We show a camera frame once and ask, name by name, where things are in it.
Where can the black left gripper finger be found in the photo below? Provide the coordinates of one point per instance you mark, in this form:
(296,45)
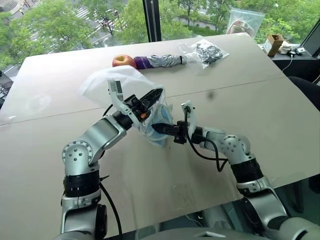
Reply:
(153,96)

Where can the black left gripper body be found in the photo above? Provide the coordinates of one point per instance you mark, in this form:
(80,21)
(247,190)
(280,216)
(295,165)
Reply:
(135,105)

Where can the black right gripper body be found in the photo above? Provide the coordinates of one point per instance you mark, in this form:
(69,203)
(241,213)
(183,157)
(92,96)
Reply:
(181,132)

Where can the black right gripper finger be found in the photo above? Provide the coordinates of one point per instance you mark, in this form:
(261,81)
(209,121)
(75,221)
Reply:
(163,126)
(167,132)

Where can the blue towel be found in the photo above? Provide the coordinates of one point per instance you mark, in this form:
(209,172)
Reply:
(162,117)

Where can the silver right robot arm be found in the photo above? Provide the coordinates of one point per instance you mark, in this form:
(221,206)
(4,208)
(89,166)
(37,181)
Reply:
(240,152)

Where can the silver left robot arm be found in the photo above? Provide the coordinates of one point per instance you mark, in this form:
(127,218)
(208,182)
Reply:
(86,146)

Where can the clear bag with black parts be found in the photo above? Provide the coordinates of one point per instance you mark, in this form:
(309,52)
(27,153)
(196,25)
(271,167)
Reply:
(206,52)

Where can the clear zip bag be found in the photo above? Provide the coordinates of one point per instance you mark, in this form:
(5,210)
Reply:
(243,22)

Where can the folded purple silver umbrella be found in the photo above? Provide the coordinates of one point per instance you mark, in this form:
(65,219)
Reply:
(160,61)

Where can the red apple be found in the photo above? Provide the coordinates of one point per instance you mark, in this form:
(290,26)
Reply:
(122,61)

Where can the small cardboard box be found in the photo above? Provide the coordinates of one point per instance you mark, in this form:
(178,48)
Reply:
(274,43)

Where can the black chair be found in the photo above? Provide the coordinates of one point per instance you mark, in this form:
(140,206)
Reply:
(306,91)

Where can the white cloth bundle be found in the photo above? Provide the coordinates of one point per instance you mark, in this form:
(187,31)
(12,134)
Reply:
(287,47)

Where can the small black device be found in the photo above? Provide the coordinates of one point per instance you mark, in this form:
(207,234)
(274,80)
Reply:
(298,50)

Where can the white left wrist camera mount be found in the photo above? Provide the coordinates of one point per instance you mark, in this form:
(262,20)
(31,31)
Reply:
(117,96)

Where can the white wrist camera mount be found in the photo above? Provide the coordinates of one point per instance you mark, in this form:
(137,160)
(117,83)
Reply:
(190,111)
(117,96)

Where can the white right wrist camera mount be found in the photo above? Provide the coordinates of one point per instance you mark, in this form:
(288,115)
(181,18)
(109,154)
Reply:
(190,111)

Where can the black window frame post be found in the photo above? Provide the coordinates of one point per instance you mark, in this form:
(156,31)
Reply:
(153,20)

